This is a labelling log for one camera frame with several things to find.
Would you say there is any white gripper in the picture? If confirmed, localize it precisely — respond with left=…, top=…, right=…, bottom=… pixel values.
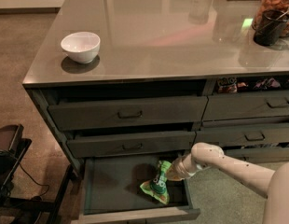
left=166, top=155, right=200, bottom=181

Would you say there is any green rice chip bag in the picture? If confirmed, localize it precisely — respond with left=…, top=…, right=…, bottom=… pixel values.
left=140, top=161, right=172, bottom=204

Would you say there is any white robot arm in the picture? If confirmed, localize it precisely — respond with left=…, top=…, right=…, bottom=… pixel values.
left=166, top=143, right=289, bottom=224

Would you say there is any middle left drawer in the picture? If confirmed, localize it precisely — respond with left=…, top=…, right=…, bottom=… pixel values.
left=67, top=131, right=196, bottom=158

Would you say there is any top left drawer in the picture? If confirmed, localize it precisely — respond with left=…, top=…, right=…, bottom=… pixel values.
left=48, top=96, right=207, bottom=131

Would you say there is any bottom right drawer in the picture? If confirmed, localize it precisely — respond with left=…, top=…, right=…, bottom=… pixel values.
left=225, top=147, right=289, bottom=163

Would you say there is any open bottom left drawer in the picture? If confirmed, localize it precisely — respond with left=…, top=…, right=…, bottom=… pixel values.
left=71, top=152, right=200, bottom=224

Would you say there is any top right drawer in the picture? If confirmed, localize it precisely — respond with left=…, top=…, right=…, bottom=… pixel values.
left=203, top=91, right=289, bottom=121

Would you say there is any middle right drawer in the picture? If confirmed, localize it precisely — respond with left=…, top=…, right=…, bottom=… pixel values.
left=195, top=123, right=289, bottom=147

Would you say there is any snack bag in top drawer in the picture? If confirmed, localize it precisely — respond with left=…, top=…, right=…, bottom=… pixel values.
left=217, top=77, right=237, bottom=93

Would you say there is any grey kitchen island cabinet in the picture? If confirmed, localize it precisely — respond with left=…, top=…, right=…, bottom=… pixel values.
left=23, top=0, right=289, bottom=171

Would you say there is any white ceramic bowl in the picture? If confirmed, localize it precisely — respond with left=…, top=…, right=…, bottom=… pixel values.
left=61, top=32, right=101, bottom=63

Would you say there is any black cup with utensils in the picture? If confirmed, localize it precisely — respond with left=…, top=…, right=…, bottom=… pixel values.
left=254, top=9, right=289, bottom=46

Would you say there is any glass jar of snacks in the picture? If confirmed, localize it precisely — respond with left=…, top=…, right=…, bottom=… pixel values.
left=251, top=0, right=289, bottom=38

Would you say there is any black stand with cables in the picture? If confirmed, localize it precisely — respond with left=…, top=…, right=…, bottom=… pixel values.
left=0, top=123, right=75, bottom=224

